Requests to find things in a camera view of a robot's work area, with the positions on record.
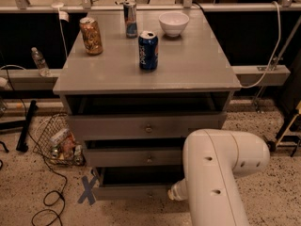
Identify silver blue energy drink can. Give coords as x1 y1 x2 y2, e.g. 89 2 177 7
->
123 1 137 38

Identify white bowl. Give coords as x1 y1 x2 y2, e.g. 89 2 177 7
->
159 12 190 37

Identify metal railing frame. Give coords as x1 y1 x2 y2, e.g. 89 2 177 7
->
1 0 301 89

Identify grey drawer cabinet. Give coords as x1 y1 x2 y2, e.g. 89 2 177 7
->
52 8 243 168

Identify grey middle drawer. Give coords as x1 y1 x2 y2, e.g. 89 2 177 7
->
84 147 182 167

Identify blue Pepsi can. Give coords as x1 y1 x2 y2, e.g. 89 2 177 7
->
138 31 158 72

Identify clear plastic water bottle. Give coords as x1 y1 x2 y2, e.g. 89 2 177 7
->
31 47 51 77

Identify gold soda can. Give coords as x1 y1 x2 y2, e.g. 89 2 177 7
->
79 17 103 56

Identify black stand leg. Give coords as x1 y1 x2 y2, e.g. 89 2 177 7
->
16 100 38 153

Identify grey top drawer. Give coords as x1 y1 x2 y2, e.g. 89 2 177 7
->
67 112 227 140

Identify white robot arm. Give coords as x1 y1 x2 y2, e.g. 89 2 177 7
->
168 129 270 226

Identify white cable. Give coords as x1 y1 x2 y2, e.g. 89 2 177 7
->
238 1 282 89

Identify black floor cable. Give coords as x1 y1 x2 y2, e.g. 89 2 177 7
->
0 64 69 226

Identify wire basket with items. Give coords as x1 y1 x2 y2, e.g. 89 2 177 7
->
34 113 85 166

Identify blue tape cross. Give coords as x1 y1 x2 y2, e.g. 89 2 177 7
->
78 176 97 205

